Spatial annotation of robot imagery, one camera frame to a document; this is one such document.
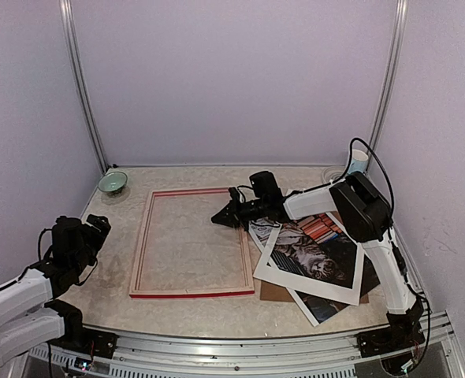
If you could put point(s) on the green ceramic bowl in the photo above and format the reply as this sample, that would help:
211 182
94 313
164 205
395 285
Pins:
113 182

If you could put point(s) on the cat and books photo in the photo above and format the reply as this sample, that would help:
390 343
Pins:
314 248

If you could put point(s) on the brown frame backing board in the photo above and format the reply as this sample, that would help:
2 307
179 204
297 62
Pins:
280 293

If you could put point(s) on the light blue ceramic mug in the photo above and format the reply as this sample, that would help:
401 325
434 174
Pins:
359 161

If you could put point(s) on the round swirl pattern plate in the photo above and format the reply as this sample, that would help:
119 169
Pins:
333 173

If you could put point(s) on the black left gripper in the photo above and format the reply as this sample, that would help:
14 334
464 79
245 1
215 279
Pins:
104 228

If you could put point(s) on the red wooden picture frame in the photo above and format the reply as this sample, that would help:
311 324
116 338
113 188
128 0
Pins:
193 244

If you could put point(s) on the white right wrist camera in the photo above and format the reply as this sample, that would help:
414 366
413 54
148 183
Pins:
237 197

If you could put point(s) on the white mat board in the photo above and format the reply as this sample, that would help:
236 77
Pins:
264 271

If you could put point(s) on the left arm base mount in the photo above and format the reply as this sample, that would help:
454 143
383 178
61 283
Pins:
83 340

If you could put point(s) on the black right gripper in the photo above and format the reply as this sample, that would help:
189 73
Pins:
233 218

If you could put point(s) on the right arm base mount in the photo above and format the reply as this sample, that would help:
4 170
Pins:
402 331

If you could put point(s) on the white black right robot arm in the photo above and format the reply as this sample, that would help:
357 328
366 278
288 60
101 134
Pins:
366 216

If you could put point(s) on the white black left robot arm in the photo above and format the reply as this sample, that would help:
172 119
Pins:
31 311

